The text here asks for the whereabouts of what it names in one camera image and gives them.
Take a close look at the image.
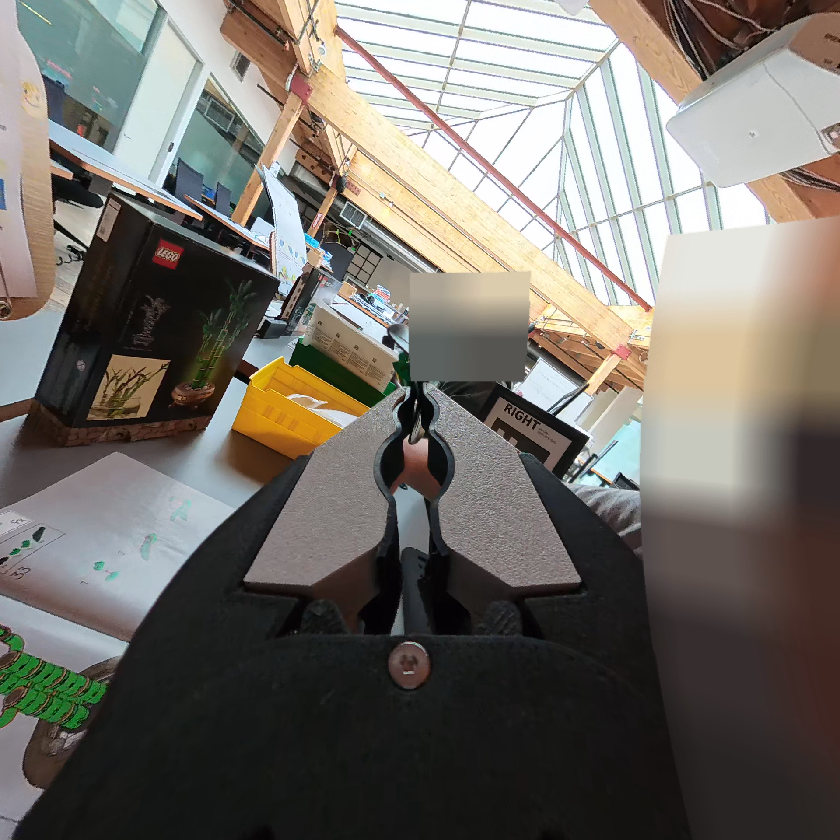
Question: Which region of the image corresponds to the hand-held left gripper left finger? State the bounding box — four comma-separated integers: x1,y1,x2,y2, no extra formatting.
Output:
244,386,403,632

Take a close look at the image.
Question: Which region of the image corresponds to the red ceiling pipe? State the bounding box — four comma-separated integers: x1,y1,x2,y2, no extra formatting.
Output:
335,25,655,311

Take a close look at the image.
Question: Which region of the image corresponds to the white hanging box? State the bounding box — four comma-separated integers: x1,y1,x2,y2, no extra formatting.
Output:
666,13,840,189

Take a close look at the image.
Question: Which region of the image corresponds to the green plastic bin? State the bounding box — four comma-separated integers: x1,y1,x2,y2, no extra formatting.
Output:
289,338,398,408

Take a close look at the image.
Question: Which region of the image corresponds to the white poster board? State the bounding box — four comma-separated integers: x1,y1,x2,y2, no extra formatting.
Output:
256,164,309,296

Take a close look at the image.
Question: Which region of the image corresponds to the lego instruction booklet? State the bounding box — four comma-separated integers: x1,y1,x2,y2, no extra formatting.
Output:
0,451,236,831

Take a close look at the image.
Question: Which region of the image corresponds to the cardboard panel with stickers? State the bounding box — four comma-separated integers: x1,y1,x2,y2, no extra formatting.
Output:
0,0,58,321

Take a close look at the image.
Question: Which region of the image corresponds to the small grey piece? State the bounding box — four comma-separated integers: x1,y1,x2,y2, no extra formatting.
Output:
386,323,433,447

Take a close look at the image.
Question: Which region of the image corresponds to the black lego set box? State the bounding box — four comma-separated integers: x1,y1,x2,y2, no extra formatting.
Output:
33,190,283,448

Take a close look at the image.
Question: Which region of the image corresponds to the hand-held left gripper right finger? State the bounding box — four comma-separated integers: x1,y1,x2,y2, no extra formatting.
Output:
425,385,582,634

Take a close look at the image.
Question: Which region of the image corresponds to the wooden edged desk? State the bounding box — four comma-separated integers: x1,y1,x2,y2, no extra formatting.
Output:
49,121,204,222

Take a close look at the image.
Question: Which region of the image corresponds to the whiteboard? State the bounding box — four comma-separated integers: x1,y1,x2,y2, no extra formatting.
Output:
518,357,580,416

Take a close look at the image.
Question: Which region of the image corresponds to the white plastic bag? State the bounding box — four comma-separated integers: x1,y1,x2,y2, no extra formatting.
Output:
279,392,358,429

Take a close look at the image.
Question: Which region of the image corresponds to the yellow plastic bin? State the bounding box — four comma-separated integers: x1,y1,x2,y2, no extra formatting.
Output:
231,356,375,460

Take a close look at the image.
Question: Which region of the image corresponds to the person's grey printed shirt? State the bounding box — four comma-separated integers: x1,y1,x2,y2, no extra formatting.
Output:
567,484,644,557

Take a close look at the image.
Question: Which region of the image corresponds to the white cardboard box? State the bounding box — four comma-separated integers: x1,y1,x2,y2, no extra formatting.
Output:
303,303,403,392

